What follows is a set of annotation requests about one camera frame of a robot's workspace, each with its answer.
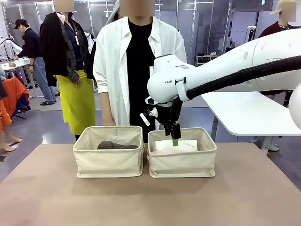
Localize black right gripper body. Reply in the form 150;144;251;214
155;100;182;130

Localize white towel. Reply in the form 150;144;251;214
154;139;198;153

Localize grey towel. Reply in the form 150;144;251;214
97;140;139;150

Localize person's right hand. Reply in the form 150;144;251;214
103;117;117;127

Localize bare mannequin legs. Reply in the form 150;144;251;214
0;128;24;153

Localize beige fabric basket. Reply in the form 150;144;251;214
72;125;144;178
147;127;217;178

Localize white shoe rack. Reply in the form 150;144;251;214
195;52;223;68

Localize orange garment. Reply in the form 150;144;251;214
0;76;31;132

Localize person in white shirt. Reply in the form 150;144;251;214
92;0;189;143

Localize white side table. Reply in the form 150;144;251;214
199;90;301;142

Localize white background desk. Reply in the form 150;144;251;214
0;57;36;95

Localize white sneaker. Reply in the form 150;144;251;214
267;142;281;152

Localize person with black cap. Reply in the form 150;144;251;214
13;18;58;106

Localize mannequin with yellow skirt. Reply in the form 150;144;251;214
39;0;97;135

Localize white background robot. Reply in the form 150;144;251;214
0;35;24;59

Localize mannequin with maroon sweater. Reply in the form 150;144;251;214
257;0;301;96

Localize beige hat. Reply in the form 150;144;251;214
269;0;283;16

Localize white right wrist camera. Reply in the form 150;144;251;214
139;107;158;127

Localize dark sleeved right arm cable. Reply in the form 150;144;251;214
169;55;301;123

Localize black camera pole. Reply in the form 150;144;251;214
246;26;256;42

